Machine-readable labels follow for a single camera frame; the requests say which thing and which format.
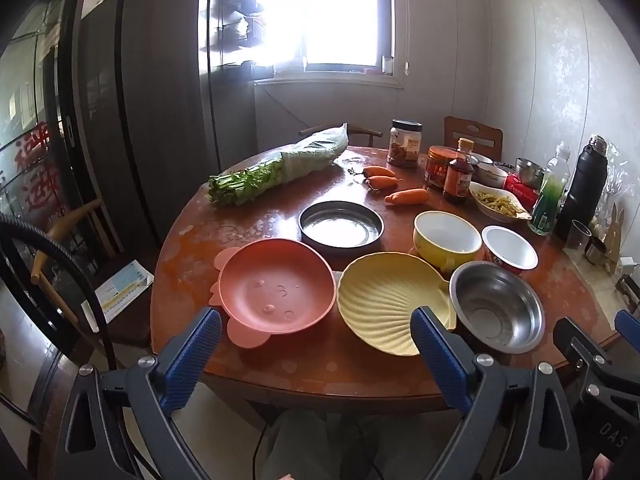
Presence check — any white ceramic bowl with food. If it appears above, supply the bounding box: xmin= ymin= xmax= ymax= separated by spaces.
xmin=475 ymin=162 xmax=511 ymax=187

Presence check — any dark round metal plate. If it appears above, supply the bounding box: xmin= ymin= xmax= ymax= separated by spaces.
xmin=298 ymin=200 xmax=385 ymax=261

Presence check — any glass door with red decal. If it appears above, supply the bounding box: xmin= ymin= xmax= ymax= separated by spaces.
xmin=0 ymin=0 xmax=101 ymax=281

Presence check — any tall steel cup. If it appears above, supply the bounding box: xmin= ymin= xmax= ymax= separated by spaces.
xmin=515 ymin=157 xmax=547 ymax=190

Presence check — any pink plate with ears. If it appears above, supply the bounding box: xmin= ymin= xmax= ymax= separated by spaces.
xmin=209 ymin=238 xmax=337 ymax=349

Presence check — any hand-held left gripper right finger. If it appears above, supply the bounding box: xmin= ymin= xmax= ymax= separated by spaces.
xmin=410 ymin=306 xmax=586 ymax=480

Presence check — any celery bunch in plastic bag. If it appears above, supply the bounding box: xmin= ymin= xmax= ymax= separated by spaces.
xmin=207 ymin=123 xmax=349 ymax=207

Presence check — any yellow wooden chair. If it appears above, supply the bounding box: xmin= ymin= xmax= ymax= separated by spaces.
xmin=30 ymin=199 xmax=153 ymax=348

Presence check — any grey refrigerator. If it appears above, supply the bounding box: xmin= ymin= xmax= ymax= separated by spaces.
xmin=75 ymin=0 xmax=223 ymax=256

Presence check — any curved back wooden chair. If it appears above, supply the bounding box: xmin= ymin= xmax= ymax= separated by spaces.
xmin=299 ymin=124 xmax=383 ymax=148

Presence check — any dark sauce bottle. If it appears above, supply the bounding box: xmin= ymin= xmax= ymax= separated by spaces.
xmin=443 ymin=137 xmax=475 ymax=206

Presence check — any black thermos flask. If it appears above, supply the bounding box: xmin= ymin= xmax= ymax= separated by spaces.
xmin=554 ymin=135 xmax=608 ymax=241

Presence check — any thin black cable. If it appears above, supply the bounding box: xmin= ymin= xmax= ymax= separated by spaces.
xmin=251 ymin=424 xmax=282 ymax=480

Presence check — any white paper bowl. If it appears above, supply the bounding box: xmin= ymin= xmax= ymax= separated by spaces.
xmin=481 ymin=225 xmax=539 ymax=276

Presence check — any bright window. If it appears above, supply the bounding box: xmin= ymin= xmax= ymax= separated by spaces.
xmin=240 ymin=0 xmax=407 ymax=77

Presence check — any white plate of pickled vegetables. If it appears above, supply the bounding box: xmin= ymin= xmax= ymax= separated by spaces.
xmin=468 ymin=181 xmax=532 ymax=223

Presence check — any yellow shell-shaped plate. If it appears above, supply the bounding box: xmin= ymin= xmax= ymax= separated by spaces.
xmin=336 ymin=252 xmax=458 ymax=357

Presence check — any red lid sauce jar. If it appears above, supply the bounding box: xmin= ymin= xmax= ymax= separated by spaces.
xmin=424 ymin=145 xmax=458 ymax=190

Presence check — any cardboard rabbit figure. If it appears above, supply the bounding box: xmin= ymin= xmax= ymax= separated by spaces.
xmin=602 ymin=205 xmax=627 ymax=275

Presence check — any small steel cup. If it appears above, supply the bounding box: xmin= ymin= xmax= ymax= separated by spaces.
xmin=585 ymin=236 xmax=608 ymax=266

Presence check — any cluttered storage shelf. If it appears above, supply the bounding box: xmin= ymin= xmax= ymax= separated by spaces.
xmin=200 ymin=0 xmax=266 ymax=68

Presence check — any green liquid plastic bottle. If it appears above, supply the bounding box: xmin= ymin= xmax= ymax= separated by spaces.
xmin=528 ymin=141 xmax=572 ymax=236

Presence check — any yellow bowl with white inside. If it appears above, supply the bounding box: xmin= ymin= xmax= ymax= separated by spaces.
xmin=412 ymin=210 xmax=483 ymax=272

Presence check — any red tissue pack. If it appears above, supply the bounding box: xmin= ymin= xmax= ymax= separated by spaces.
xmin=502 ymin=173 xmax=543 ymax=207

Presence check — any large stainless steel bowl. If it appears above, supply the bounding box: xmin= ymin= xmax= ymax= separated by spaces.
xmin=448 ymin=260 xmax=546 ymax=352

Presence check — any clear jar with black lid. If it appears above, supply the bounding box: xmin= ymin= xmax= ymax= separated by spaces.
xmin=388 ymin=119 xmax=423 ymax=168

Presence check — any black metal frame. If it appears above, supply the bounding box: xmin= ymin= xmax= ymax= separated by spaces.
xmin=615 ymin=275 xmax=640 ymax=312

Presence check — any person's right hand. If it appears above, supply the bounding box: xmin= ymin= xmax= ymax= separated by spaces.
xmin=592 ymin=452 xmax=620 ymax=480

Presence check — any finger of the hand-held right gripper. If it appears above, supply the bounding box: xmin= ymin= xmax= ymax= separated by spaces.
xmin=614 ymin=309 xmax=640 ymax=348
xmin=552 ymin=316 xmax=640 ymax=411

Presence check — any thick black cable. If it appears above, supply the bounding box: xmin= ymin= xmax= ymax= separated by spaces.
xmin=0 ymin=212 xmax=118 ymax=372

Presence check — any printed paper card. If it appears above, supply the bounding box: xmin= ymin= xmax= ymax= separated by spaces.
xmin=94 ymin=260 xmax=155 ymax=323

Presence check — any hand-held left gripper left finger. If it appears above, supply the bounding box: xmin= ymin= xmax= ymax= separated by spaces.
xmin=52 ymin=306 xmax=223 ymax=480

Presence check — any brown chair with cutout back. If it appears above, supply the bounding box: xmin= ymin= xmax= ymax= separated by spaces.
xmin=444 ymin=116 xmax=503 ymax=161

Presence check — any clear plastic bag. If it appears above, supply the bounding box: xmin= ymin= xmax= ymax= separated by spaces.
xmin=597 ymin=140 xmax=637 ymax=221

